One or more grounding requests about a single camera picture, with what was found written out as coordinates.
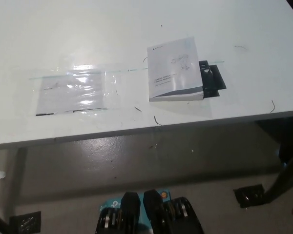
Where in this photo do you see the white softcover manual book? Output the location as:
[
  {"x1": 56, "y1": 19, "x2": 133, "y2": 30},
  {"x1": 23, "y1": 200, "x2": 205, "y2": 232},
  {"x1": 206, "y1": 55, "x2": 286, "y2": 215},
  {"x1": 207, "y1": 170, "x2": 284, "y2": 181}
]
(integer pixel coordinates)
[{"x1": 146, "y1": 36, "x2": 205, "y2": 102}]

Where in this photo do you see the clear plastic sheet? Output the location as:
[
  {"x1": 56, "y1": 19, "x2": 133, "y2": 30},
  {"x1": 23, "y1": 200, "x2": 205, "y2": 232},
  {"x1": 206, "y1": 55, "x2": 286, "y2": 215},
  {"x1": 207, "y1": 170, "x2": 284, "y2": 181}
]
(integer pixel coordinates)
[{"x1": 29, "y1": 60, "x2": 226, "y2": 120}]

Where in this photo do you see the clear plastic bag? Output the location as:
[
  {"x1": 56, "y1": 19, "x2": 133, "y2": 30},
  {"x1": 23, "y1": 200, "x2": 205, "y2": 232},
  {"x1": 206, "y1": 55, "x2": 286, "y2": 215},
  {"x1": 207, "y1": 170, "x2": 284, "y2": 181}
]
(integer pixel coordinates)
[{"x1": 35, "y1": 70, "x2": 108, "y2": 116}]

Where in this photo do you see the dark metal table leg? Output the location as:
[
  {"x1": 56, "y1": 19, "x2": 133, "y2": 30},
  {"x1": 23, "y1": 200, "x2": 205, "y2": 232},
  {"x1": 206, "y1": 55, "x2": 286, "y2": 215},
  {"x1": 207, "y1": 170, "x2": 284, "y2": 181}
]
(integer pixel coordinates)
[{"x1": 263, "y1": 146, "x2": 293, "y2": 204}]

